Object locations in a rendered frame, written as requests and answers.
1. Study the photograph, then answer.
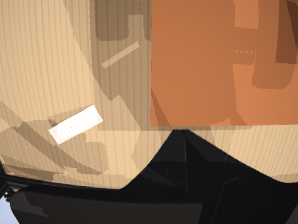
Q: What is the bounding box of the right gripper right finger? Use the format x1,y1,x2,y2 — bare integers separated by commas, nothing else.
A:
181,129,298,224

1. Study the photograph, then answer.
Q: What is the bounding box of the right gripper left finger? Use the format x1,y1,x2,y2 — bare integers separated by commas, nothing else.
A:
10,129,202,224

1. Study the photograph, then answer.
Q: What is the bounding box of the dark brown low bench with grey legs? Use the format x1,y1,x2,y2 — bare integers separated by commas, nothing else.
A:
151,0,298,126

